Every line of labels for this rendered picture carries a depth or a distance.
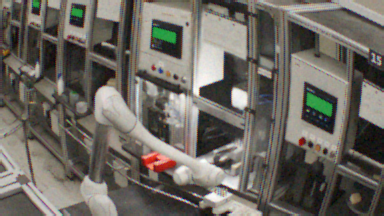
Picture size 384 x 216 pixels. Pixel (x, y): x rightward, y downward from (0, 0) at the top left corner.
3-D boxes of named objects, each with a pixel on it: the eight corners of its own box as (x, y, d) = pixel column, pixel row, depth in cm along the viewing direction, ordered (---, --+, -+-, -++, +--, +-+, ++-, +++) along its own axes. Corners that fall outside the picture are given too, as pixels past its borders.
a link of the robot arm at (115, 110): (141, 118, 301) (131, 107, 312) (117, 97, 290) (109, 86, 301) (124, 138, 301) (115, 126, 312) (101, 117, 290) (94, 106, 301)
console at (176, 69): (134, 70, 368) (140, 3, 348) (170, 58, 386) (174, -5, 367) (184, 92, 341) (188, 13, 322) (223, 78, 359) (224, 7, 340)
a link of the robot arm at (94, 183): (87, 212, 323) (76, 194, 341) (109, 215, 331) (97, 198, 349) (103, 94, 300) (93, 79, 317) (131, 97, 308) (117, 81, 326)
